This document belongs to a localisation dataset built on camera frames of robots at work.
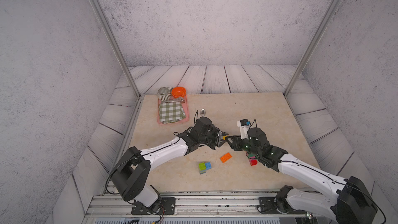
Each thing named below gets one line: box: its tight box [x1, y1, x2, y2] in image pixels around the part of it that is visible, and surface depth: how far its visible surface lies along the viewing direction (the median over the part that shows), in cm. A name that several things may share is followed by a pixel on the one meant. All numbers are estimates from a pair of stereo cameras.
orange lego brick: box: [219, 152, 233, 164], surface depth 91 cm
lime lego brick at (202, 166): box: [198, 161, 206, 171], surface depth 81 cm
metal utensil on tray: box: [161, 97, 186, 104], surface depth 117 cm
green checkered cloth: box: [159, 101, 187, 124], surface depth 110 cm
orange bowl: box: [171, 86, 187, 99], surface depth 121 cm
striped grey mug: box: [157, 86, 173, 102], surface depth 118 cm
